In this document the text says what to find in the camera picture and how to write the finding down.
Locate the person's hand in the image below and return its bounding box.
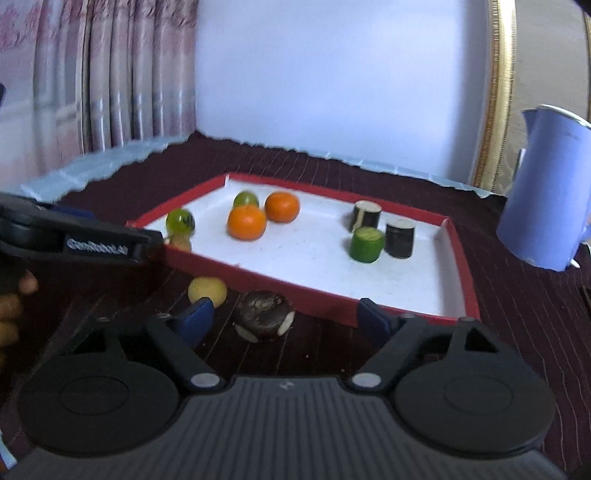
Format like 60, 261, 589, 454
1, 270, 39, 361

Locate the red shallow box tray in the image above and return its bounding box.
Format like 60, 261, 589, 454
131, 173, 480, 326

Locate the dark brown mangosteen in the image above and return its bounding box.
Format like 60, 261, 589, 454
233, 290, 296, 343

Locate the blue electric kettle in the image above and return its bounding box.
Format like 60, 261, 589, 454
497, 104, 591, 272

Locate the dark maroon striped cloth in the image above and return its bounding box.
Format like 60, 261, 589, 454
1, 133, 590, 471

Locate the green cucumber piece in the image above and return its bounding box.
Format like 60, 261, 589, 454
349, 226, 385, 263

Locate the small yellow fruit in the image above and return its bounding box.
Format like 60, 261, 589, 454
187, 277, 228, 308

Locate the orange tangerine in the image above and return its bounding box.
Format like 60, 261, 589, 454
264, 191, 301, 223
226, 205, 267, 241

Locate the gold framed headboard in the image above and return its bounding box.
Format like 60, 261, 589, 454
471, 1, 590, 195

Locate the pink patterned curtain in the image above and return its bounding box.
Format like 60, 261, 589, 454
1, 0, 198, 187

